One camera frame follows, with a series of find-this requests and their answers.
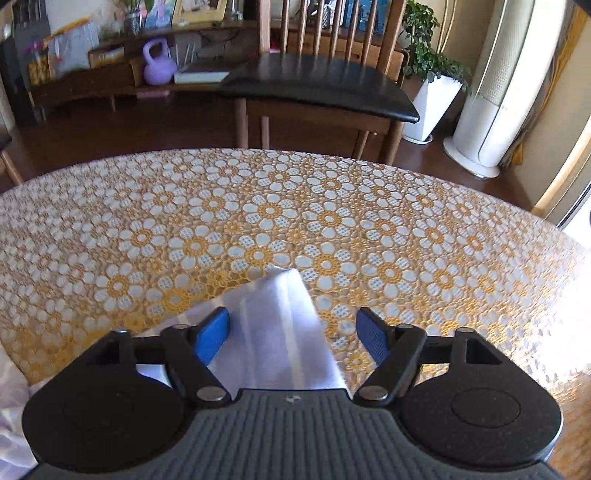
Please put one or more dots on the lavender white striped shirt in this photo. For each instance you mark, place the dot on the lavender white striped shirt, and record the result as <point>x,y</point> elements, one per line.
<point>277,332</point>

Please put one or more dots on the jar of gold chocolates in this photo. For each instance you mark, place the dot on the jar of gold chocolates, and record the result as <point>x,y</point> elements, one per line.
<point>39,69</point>

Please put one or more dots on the floral lace tablecloth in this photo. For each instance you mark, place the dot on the floral lace tablecloth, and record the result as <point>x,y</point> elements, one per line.
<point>323,207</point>

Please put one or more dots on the blue framed picture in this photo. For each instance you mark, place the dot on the blue framed picture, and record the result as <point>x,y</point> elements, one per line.
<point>369,16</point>

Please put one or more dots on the white flat box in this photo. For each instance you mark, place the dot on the white flat box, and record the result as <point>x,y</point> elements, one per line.
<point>198,76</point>

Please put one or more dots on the grey gift bag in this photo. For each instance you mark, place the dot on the grey gift bag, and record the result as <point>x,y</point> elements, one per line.
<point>74,46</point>

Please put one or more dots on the blue picture card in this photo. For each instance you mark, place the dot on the blue picture card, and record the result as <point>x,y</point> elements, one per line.
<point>161,11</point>

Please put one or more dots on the dark wooden tv cabinet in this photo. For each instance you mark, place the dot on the dark wooden tv cabinet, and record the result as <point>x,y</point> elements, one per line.
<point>83,85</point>

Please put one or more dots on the yellow photo frame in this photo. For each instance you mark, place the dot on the yellow photo frame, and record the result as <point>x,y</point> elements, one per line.
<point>198,18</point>

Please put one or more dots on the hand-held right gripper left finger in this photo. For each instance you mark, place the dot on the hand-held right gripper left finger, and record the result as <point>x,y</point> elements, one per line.
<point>212,334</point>

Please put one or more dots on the white tower air conditioner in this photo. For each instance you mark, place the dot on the white tower air conditioner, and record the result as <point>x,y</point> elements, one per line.
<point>489,115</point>

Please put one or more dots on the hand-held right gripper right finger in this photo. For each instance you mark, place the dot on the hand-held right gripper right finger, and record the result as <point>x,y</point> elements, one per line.
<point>374,334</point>

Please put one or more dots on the purple kettlebell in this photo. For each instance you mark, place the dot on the purple kettlebell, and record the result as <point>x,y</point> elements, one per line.
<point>159,71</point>

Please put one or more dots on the yellow curtain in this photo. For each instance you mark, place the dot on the yellow curtain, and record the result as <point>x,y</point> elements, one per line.
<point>554,92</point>

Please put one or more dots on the potted pink flower plant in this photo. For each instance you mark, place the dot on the potted pink flower plant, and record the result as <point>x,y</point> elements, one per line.
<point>133,23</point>

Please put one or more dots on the black cabinet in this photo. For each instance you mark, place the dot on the black cabinet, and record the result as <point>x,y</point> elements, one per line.
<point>14,83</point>

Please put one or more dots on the green plant in white pot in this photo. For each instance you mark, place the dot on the green plant in white pot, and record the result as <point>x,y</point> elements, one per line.
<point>431,106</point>

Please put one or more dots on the yellow white box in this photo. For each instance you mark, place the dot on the yellow white box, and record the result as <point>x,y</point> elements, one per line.
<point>106,57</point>

